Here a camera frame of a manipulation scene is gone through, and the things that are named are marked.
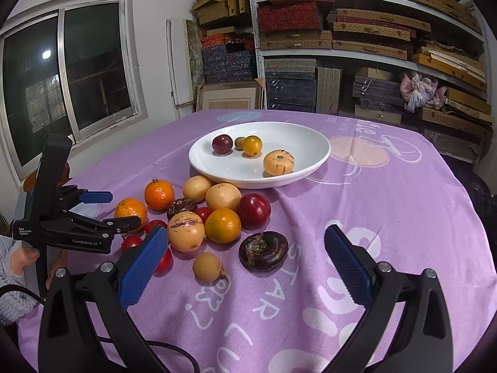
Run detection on person's left hand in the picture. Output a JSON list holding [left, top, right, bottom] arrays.
[[10, 246, 68, 290]]

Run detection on upright woven box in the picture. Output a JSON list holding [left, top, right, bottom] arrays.
[[316, 67, 342, 114]]

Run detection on shelf with stacked frames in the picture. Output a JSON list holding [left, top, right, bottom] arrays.
[[192, 0, 495, 164]]

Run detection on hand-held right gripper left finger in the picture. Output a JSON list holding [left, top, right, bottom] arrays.
[[38, 225, 171, 373]]

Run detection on person's left forearm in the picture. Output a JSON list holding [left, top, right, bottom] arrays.
[[0, 235, 44, 325]]

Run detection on wooden picture frame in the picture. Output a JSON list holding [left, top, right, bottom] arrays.
[[196, 79, 265, 111]]

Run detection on white framed sliding window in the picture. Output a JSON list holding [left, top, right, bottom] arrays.
[[0, 0, 149, 181]]

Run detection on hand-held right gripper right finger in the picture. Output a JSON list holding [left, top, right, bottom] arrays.
[[324, 224, 455, 373]]

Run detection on orange mandarin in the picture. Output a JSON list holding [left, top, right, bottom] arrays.
[[114, 198, 148, 234], [144, 179, 175, 211]]

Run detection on pink cloth bundle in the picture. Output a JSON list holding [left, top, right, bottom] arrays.
[[400, 72, 447, 113]]

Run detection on white metal shelf rack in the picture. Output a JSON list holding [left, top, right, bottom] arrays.
[[244, 0, 492, 125]]

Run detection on dark purple plum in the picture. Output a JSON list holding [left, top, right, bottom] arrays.
[[212, 134, 234, 155]]

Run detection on orange-yellow round fruit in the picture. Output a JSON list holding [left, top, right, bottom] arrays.
[[204, 208, 242, 245]]

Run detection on yellow passion fruit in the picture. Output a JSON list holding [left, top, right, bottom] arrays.
[[182, 175, 214, 203], [205, 182, 242, 211]]

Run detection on stack of red patterned boxes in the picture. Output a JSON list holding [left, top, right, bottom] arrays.
[[257, 0, 335, 34]]

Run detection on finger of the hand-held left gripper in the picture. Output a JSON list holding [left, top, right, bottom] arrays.
[[69, 209, 142, 238], [58, 186, 114, 205]]

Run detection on white panel board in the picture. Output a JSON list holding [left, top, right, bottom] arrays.
[[167, 18, 195, 105]]

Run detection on blue and orange patterned boxes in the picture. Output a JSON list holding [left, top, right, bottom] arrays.
[[201, 34, 257, 84]]

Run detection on white oval plate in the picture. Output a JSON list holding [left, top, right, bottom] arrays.
[[189, 122, 331, 189]]

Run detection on brown wooden chair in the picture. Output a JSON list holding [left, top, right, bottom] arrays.
[[22, 161, 71, 194]]

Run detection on wrinkled dark purple fruit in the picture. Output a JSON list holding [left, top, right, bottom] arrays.
[[238, 231, 289, 273]]

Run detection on green marbled panel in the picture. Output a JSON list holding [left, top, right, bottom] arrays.
[[186, 19, 201, 86]]

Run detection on pale striped pepino melon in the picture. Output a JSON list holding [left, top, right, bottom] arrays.
[[263, 150, 295, 175]]

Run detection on red plum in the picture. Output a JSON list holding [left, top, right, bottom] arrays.
[[237, 193, 271, 230]]

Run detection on purple streaked pepino melon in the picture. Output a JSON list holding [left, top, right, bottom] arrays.
[[168, 211, 206, 253]]

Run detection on stack of dark navy boxes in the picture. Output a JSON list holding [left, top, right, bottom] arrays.
[[265, 71, 317, 113], [353, 76, 404, 117]]

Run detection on small yellow round fruit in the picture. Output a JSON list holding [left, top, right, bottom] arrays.
[[242, 135, 263, 158]]

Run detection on purple printed tablecloth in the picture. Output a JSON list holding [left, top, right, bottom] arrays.
[[17, 109, 497, 373]]

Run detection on dark purple striped fruit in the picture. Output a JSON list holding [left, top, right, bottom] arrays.
[[167, 198, 198, 220]]

